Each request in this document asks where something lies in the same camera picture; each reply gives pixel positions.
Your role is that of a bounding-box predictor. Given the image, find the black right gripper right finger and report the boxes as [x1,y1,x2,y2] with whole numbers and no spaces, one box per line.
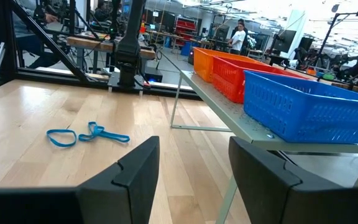
[227,136,358,224]

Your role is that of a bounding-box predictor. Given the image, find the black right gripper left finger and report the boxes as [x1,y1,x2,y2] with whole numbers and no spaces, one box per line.
[0,135,161,224]

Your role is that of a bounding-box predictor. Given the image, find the blue rubber band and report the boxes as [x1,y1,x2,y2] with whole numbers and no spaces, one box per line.
[46,128,78,148]
[78,121,106,142]
[96,129,131,144]

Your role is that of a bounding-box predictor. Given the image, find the blue plastic basket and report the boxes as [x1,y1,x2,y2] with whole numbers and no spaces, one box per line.
[243,70,358,144]

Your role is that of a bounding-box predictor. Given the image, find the pale green small shelf table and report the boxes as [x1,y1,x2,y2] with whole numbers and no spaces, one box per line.
[169,70,358,224]

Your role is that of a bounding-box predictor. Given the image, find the red plastic basket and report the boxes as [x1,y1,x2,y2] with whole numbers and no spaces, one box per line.
[211,56,310,104]

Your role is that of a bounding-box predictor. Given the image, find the orange plastic basket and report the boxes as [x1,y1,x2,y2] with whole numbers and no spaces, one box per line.
[193,46,260,83]

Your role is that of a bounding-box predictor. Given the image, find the black background robot arms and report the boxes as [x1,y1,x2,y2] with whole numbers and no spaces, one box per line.
[293,46,358,91]

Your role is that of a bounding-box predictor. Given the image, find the wooden neighbour workbench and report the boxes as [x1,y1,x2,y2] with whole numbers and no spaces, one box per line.
[66,35,157,60]

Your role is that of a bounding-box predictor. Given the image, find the blue bin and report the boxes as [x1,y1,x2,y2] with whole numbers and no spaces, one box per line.
[180,42,194,57]

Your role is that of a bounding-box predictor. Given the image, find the black monitor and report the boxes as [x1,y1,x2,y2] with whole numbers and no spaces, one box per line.
[272,29,297,54]

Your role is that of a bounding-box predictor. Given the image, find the person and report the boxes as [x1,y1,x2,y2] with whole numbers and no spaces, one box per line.
[227,21,248,56]
[11,0,62,70]
[93,0,111,22]

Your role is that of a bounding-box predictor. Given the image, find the red bin shelf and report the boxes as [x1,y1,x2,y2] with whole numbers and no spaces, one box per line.
[175,17,198,43]

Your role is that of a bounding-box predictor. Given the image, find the black aluminium table frame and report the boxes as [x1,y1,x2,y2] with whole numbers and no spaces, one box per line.
[0,67,203,101]

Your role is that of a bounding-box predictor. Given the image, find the black overhead rig frame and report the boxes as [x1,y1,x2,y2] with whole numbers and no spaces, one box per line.
[0,0,90,94]

